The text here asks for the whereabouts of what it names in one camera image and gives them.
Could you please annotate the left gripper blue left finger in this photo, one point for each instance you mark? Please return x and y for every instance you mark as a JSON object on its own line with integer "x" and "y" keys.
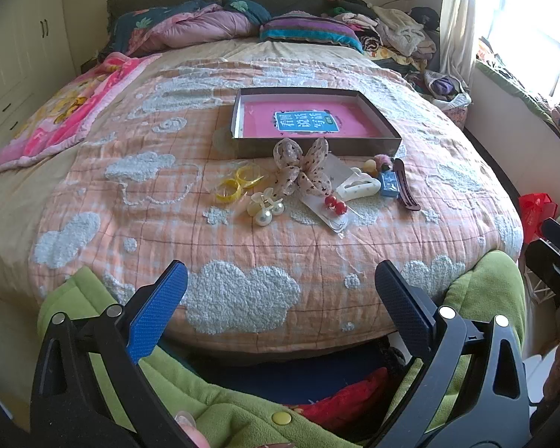
{"x": 151, "y": 308}

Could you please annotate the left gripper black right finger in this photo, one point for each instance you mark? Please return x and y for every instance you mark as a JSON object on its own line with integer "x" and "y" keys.
{"x": 411, "y": 310}

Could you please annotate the dark red hair clip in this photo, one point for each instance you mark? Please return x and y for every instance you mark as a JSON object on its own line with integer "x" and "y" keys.
{"x": 405, "y": 194}

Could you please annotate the blue rectangular hair clip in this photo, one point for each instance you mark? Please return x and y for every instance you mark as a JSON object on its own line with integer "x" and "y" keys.
{"x": 389, "y": 184}

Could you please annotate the red bead earring card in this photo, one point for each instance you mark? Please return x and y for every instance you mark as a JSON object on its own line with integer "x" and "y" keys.
{"x": 333, "y": 209}

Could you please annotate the white cloud hair claw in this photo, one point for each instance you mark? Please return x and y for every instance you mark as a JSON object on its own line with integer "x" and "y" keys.
{"x": 358, "y": 185}

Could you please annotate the pearl hair clip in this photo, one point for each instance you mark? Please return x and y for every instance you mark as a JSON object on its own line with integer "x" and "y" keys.
{"x": 264, "y": 206}

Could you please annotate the polka dot bow hair clip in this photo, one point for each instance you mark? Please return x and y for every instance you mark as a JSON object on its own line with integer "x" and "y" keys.
{"x": 301, "y": 172}

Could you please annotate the person's left hand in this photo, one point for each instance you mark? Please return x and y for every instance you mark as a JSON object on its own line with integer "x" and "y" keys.
{"x": 188, "y": 425}

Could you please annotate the red plastic bag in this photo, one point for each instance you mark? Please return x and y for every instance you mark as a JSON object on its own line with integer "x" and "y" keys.
{"x": 535, "y": 209}

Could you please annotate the red fabric piece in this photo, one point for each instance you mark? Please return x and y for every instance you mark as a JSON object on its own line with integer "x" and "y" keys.
{"x": 345, "y": 400}

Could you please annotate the orange plaid cloud quilt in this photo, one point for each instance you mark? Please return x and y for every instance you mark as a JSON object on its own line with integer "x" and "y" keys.
{"x": 465, "y": 213}

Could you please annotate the floral fabric laundry basket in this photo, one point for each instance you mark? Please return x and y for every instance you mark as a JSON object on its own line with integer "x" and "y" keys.
{"x": 445, "y": 92}

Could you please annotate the dark cardboard box tray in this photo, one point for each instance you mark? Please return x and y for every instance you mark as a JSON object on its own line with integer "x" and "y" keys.
{"x": 263, "y": 147}

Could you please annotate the pink cartoon blanket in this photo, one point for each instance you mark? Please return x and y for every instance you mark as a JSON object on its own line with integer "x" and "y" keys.
{"x": 68, "y": 116}

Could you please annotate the cream curtain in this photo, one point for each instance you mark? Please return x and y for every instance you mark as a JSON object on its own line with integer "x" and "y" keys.
{"x": 458, "y": 39}

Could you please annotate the pile of clothes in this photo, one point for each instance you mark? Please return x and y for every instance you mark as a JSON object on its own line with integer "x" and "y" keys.
{"x": 403, "y": 41}

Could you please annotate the pink and navy comforter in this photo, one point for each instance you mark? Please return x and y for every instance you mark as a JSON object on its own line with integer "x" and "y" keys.
{"x": 160, "y": 28}

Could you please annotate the cream wardrobe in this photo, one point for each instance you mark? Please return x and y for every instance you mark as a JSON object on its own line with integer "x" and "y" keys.
{"x": 35, "y": 59}

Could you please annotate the purple teal striped pillow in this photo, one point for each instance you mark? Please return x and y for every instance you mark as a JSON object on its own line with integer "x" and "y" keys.
{"x": 301, "y": 27}

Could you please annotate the white wire rack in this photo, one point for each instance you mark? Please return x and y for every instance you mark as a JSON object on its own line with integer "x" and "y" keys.
{"x": 540, "y": 291}

